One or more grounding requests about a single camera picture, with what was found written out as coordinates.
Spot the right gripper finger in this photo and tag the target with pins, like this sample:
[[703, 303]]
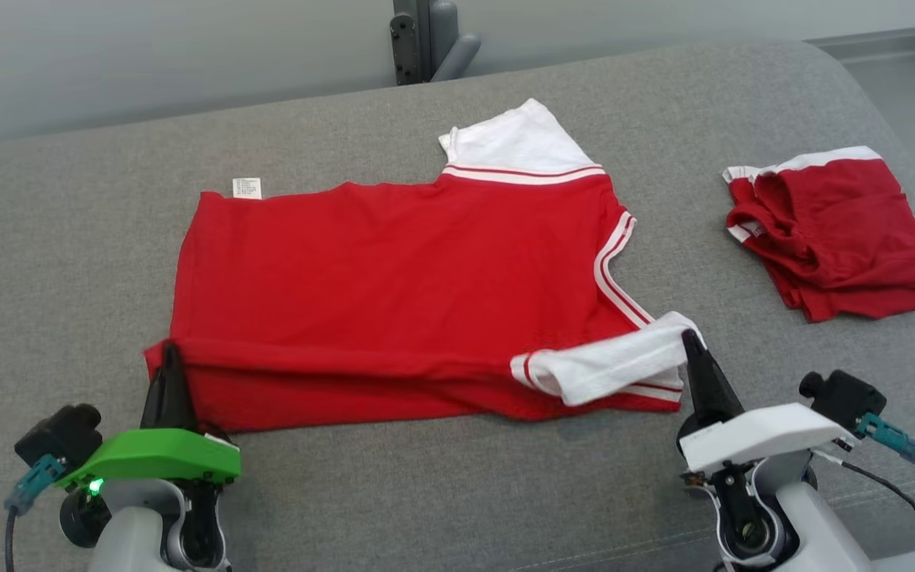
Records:
[[708, 393]]

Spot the red jersey white sleeves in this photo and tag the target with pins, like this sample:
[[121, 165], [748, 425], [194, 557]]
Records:
[[394, 278]]

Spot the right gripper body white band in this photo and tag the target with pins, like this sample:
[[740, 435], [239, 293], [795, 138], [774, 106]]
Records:
[[759, 437]]

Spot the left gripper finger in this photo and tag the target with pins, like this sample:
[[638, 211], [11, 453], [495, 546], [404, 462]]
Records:
[[170, 397]]

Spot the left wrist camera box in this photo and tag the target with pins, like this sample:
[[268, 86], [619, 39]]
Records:
[[60, 433]]

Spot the grey metal partition post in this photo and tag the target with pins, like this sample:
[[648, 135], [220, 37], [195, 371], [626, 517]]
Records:
[[426, 24]]

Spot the red shorts white waistband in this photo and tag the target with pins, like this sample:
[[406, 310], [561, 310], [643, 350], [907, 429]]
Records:
[[847, 238]]

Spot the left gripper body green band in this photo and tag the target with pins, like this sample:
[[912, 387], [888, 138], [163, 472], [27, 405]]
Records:
[[156, 457]]

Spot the black hinge bracket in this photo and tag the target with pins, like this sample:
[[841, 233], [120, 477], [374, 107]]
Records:
[[406, 48]]

